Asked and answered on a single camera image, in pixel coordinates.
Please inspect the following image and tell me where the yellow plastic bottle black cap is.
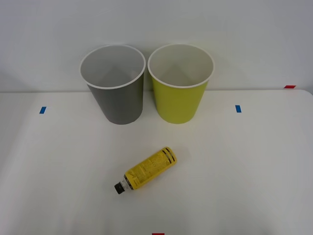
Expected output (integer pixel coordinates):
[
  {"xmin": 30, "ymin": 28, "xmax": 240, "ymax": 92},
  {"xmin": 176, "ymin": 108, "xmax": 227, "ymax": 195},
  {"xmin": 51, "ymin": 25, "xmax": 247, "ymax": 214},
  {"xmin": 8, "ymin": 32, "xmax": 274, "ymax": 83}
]
[{"xmin": 113, "ymin": 146, "xmax": 178, "ymax": 195}]

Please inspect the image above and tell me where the yellow-green plastic waste bin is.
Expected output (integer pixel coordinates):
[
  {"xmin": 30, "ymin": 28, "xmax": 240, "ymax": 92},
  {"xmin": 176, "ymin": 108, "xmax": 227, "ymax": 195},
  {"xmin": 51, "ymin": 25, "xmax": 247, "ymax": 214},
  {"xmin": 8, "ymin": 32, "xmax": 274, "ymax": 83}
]
[{"xmin": 147, "ymin": 43, "xmax": 215, "ymax": 124}]

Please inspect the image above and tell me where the grey plastic waste bin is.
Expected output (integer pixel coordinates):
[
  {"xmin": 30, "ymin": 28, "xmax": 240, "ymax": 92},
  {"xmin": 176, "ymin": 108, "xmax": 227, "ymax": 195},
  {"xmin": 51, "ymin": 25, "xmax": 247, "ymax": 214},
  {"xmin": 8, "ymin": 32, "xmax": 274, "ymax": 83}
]
[{"xmin": 78, "ymin": 44, "xmax": 147, "ymax": 125}]

